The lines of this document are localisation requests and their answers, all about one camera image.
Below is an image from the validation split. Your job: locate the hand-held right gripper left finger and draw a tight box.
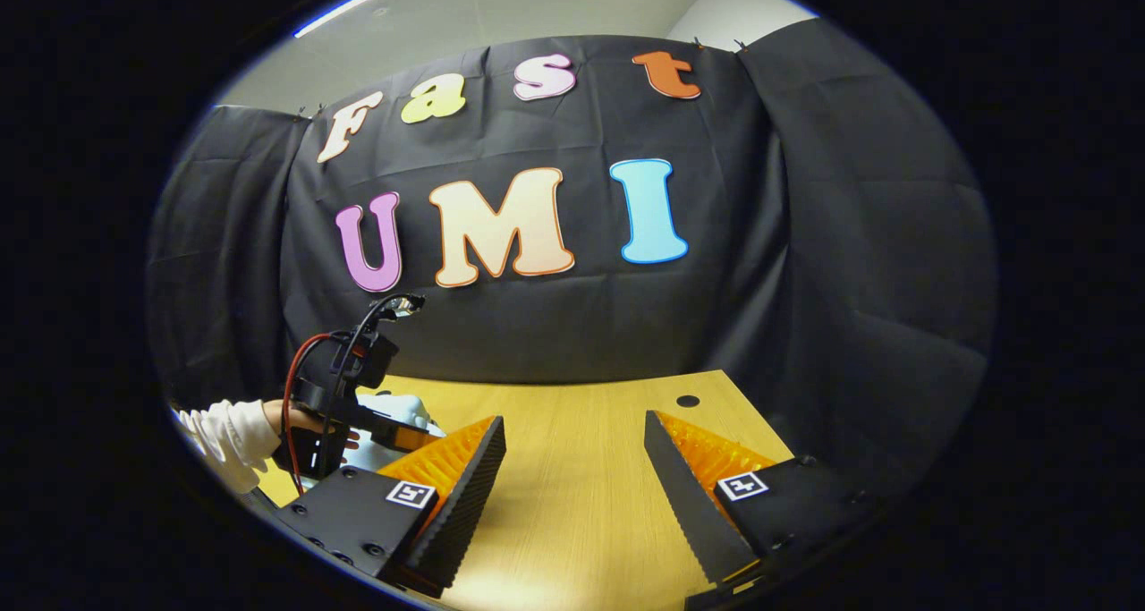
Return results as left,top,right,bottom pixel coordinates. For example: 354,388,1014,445
276,414,507,598

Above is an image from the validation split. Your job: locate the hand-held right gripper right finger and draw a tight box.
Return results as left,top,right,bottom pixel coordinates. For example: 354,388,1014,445
643,409,886,608

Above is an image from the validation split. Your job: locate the light blue suitcase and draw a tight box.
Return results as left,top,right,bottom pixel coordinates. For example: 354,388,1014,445
343,391,437,471

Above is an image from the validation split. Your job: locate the black backdrop cloth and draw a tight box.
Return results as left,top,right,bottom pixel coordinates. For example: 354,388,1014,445
146,18,998,505

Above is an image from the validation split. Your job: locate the red cable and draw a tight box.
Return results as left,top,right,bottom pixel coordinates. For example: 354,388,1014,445
281,331,369,497

